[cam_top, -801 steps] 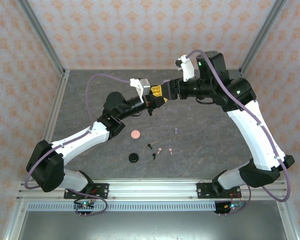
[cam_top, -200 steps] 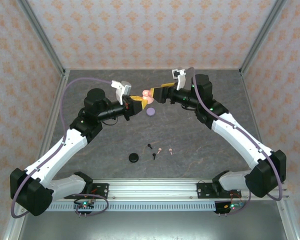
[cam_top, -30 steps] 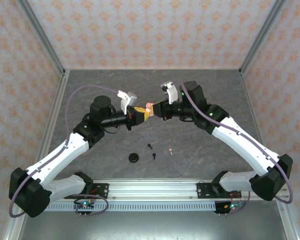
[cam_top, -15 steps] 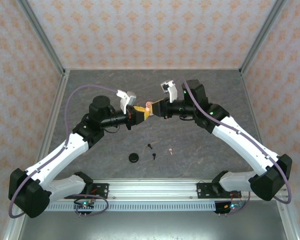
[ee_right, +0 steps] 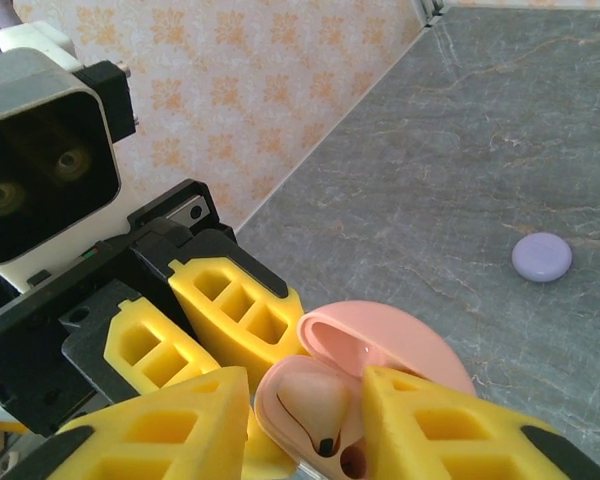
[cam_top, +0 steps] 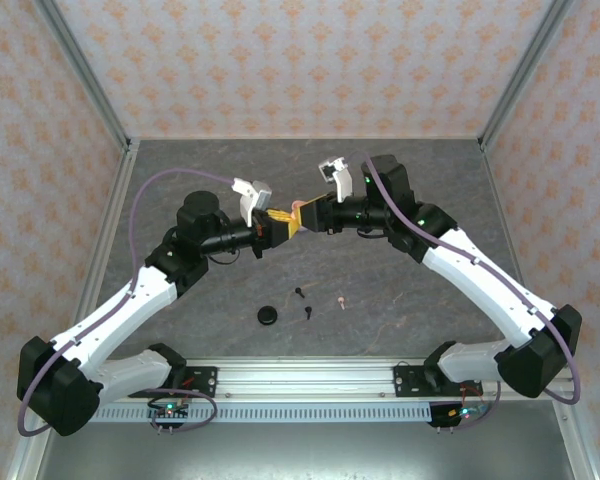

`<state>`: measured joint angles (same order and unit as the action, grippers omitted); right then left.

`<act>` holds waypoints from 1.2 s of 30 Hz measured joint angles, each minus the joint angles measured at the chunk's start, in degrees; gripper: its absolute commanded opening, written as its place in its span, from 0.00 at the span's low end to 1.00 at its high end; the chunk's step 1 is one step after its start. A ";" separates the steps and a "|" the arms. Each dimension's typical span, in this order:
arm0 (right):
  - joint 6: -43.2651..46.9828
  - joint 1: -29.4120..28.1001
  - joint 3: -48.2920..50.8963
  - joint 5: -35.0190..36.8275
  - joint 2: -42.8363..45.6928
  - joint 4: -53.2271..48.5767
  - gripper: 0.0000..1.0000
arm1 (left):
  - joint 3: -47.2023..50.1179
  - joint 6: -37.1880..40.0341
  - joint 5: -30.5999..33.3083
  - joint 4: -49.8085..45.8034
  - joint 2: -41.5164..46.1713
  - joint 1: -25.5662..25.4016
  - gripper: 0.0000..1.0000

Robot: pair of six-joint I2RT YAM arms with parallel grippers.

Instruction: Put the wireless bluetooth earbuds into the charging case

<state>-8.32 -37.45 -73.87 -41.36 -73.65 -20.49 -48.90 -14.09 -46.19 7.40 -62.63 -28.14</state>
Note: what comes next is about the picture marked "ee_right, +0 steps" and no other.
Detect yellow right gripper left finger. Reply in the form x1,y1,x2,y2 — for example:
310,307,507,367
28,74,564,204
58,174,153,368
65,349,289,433
0,366,297,480

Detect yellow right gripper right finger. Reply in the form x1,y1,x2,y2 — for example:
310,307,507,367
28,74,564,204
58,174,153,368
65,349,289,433
362,364,600,480

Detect pink wireless earbud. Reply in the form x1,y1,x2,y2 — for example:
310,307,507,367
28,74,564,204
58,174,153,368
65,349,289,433
274,372,354,459

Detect pink earbud charging case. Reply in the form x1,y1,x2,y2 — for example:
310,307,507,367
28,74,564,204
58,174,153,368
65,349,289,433
253,299,477,480

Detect purple earbud charging case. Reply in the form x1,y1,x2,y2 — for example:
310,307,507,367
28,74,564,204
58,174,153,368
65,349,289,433
510,232,574,284

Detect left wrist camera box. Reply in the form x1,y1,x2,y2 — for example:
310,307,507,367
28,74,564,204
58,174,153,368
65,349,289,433
0,22,139,291

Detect aluminium frame post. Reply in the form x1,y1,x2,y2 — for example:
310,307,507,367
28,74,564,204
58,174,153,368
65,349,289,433
418,0,451,27

